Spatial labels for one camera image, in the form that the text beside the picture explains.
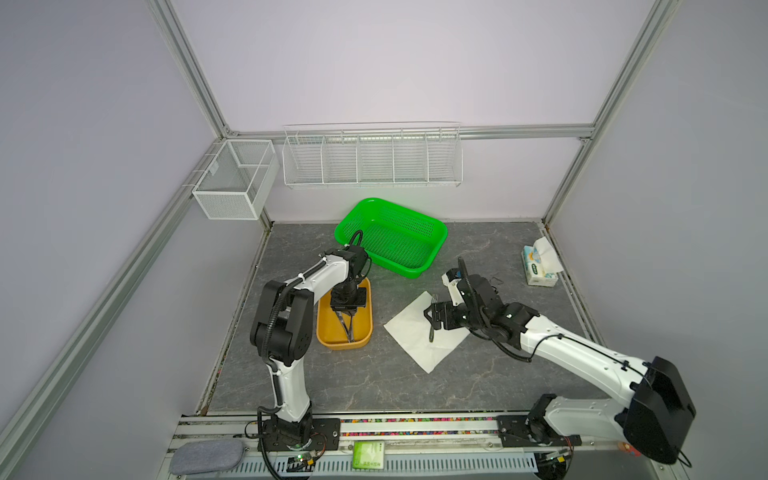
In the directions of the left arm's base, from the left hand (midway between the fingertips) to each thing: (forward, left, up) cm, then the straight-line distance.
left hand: (354, 314), depth 91 cm
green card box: (-36, -4, -1) cm, 36 cm away
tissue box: (+13, -63, +2) cm, 64 cm away
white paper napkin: (-4, -17, -4) cm, 18 cm away
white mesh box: (+44, +38, +19) cm, 61 cm away
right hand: (-6, -24, +9) cm, 26 cm away
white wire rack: (+45, -8, +26) cm, 52 cm away
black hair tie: (+13, -49, -6) cm, 51 cm away
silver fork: (-6, +1, -2) cm, 7 cm away
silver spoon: (+2, +5, -4) cm, 7 cm away
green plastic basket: (+33, -15, -4) cm, 37 cm away
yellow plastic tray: (-3, +8, -4) cm, 10 cm away
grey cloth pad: (-34, +34, -2) cm, 48 cm away
